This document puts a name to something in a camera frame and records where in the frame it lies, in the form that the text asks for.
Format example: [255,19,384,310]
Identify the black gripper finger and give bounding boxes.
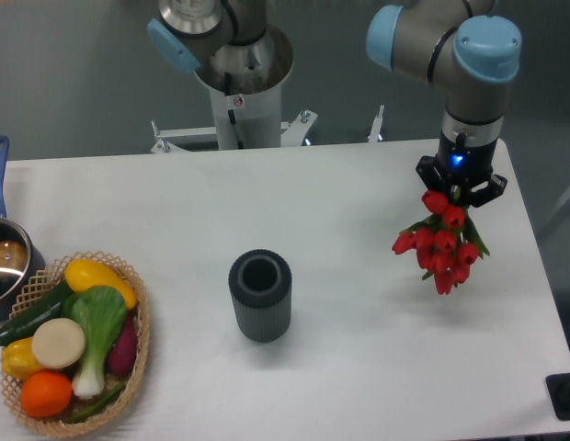
[416,155,450,193]
[465,174,507,208]

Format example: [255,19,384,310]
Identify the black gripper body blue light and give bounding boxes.
[438,126,497,189]

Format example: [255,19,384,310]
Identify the red tulip bouquet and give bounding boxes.
[392,190,490,295]

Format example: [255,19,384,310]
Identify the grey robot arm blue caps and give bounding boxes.
[147,1,522,207]

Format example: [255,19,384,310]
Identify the dark grey ribbed vase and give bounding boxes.
[228,249,292,343]

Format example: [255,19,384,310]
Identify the black device at table edge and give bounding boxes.
[545,373,570,421]

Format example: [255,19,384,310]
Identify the green bok choy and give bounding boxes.
[63,286,127,400]

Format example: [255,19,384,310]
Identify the purple sweet potato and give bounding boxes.
[107,317,138,376]

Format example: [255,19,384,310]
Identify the yellow squash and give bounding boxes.
[64,258,138,311]

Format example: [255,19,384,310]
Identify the green chili pepper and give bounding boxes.
[64,382,126,424]

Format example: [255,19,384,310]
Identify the woven wicker basket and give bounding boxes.
[0,250,152,437]

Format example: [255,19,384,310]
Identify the green cucumber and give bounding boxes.
[0,280,73,346]

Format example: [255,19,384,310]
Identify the beige round disc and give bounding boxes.
[31,318,86,369]

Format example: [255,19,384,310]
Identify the orange fruit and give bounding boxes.
[19,370,73,418]

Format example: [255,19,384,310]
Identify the yellow bell pepper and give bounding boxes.
[1,337,46,381]

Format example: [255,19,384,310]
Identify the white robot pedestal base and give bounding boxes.
[147,19,318,150]

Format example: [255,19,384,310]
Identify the blue handled steel pot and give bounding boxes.
[0,136,45,322]

